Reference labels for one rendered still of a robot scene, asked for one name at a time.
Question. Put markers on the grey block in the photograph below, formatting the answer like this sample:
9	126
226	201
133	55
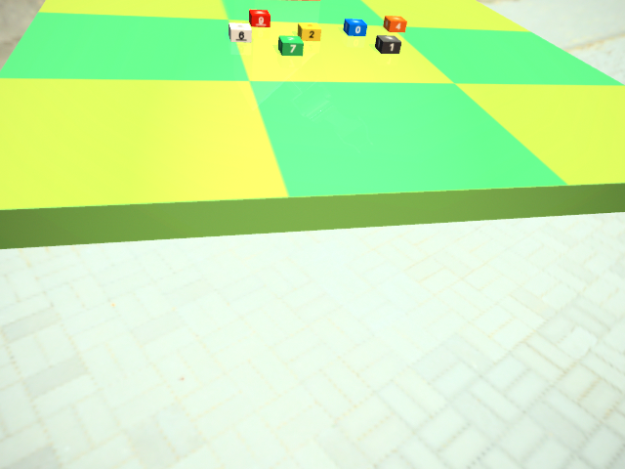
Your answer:
388	44

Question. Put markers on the red digit block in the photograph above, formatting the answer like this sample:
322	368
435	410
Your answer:
260	18

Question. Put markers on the orange block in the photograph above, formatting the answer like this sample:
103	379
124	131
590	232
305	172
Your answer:
394	24

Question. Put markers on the green block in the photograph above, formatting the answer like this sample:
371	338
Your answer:
290	45

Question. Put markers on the yellow digit block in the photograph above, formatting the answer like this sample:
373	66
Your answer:
309	31

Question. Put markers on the blue block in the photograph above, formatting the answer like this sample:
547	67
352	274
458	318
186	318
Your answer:
355	27

